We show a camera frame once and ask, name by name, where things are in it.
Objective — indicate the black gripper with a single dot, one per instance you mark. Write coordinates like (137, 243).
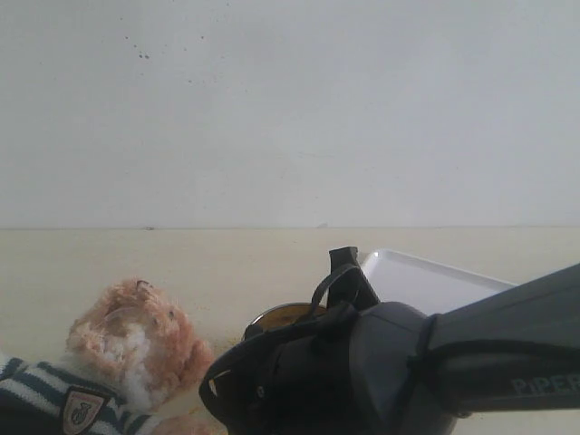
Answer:
(292, 379)

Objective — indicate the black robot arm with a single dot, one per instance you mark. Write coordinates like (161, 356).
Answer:
(354, 365)

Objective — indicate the teddy bear striped sweater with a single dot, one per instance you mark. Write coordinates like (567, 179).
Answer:
(129, 354)

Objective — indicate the yellow millet grains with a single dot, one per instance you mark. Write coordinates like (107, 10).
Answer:
(283, 315)

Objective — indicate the stainless steel bowl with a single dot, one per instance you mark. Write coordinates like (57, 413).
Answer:
(295, 333)

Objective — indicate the white rectangular tray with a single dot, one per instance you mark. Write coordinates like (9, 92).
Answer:
(427, 286)

